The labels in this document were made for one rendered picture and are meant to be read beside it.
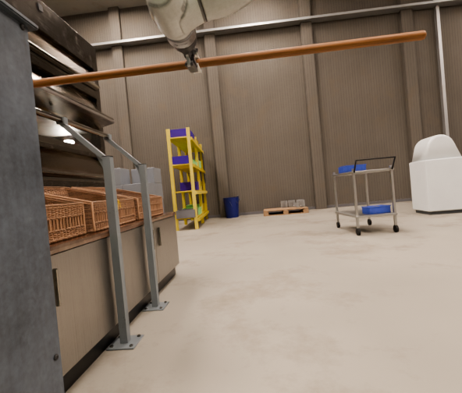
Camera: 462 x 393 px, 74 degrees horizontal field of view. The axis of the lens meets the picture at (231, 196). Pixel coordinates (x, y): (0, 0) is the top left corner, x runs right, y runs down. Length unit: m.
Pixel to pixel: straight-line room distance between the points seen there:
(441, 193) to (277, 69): 5.44
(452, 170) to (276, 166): 4.31
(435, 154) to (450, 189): 0.65
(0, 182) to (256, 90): 8.91
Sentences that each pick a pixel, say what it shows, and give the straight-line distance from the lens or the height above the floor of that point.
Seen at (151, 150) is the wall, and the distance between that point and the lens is 9.34.
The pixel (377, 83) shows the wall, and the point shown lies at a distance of 9.93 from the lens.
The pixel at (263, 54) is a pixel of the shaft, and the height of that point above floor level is 1.19.
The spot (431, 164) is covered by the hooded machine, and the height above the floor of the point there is 0.86.
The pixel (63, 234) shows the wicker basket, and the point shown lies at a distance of 1.47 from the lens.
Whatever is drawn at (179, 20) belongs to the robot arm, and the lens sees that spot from 0.88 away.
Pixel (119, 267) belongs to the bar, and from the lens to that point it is 1.67.
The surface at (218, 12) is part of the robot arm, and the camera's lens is 0.90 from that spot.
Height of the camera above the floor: 0.72
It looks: 1 degrees down
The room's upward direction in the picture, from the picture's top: 5 degrees counter-clockwise
